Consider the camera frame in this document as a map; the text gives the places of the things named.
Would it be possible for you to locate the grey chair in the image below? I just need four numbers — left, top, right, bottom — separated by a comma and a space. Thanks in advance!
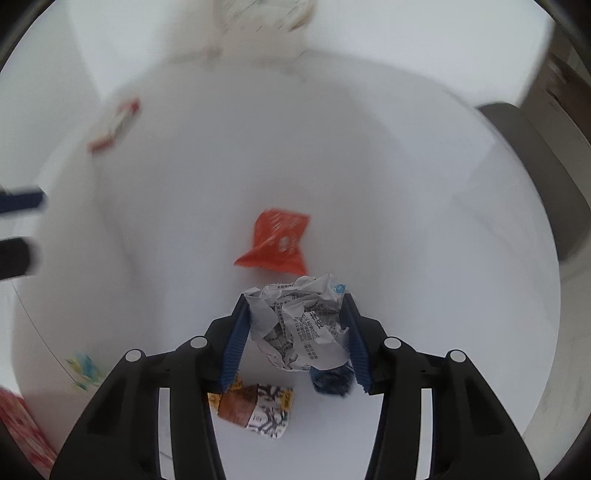
478, 102, 591, 264

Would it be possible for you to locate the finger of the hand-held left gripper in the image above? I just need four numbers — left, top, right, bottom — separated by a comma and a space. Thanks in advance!
0, 186, 48, 215
0, 237, 41, 281

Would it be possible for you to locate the blue wrapper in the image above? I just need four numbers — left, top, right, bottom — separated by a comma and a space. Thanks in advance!
308, 362, 355, 398

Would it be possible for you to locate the brown patterned wrapper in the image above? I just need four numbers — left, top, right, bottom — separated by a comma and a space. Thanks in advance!
207, 374, 295, 439

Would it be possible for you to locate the yellow green crumpled wrapper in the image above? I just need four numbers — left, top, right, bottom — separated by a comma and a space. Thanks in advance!
64, 353, 106, 392

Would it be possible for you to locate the red orange printed wrapper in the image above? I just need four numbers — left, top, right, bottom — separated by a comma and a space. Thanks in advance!
233, 209, 311, 273

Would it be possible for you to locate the red patterned cushion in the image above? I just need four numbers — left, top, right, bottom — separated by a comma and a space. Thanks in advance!
0, 388, 58, 467

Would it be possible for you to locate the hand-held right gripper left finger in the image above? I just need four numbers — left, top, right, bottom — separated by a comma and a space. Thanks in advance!
50, 293, 253, 480

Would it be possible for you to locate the red white small box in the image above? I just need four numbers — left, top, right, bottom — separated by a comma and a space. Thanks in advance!
87, 98, 141, 154

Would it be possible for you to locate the white printed paper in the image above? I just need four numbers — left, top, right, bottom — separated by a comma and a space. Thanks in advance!
244, 272, 352, 374

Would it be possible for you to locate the round wall clock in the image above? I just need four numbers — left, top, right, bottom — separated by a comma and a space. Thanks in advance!
215, 0, 319, 35

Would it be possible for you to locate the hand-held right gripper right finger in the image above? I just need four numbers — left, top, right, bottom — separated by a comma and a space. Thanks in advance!
339, 293, 540, 480

